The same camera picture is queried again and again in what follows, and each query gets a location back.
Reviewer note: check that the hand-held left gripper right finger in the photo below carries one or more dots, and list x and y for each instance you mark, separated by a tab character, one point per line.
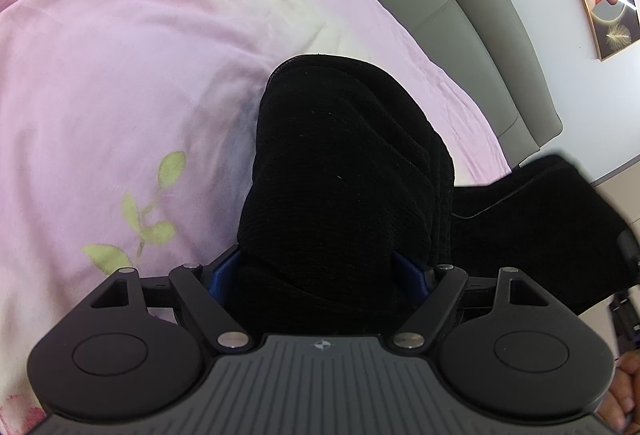
417	277

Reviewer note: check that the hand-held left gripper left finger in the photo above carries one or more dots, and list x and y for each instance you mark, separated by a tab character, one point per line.
225	282

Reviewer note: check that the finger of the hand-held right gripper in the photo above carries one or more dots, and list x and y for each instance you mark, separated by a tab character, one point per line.
631	247

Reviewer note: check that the black pants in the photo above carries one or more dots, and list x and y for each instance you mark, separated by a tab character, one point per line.
340	175

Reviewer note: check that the person's right hand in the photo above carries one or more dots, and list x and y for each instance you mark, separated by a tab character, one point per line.
622	390

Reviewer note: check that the pink floral blanket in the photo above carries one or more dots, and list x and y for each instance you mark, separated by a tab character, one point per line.
125	65

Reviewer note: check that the grey padded headboard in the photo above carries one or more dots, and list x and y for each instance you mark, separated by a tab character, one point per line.
470	15

